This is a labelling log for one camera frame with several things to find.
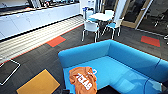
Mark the black lounge chair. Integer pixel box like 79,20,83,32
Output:
153,11,168,29

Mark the white kitchen counter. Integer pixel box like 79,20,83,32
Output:
0,2,83,42

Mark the white rectangular table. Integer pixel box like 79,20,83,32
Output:
88,12,115,23

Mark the white chair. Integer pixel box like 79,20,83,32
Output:
81,19,101,44
101,17,125,41
84,9,96,22
103,9,116,18

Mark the orange printed hoodie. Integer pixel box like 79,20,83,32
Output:
68,65,99,94

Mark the wood framed glass door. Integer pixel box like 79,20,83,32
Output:
100,0,119,15

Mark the dark framed door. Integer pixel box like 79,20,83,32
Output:
120,0,153,30

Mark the blue sofa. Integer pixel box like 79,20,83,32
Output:
57,39,168,94

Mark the white metal frame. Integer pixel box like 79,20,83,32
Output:
162,32,168,45

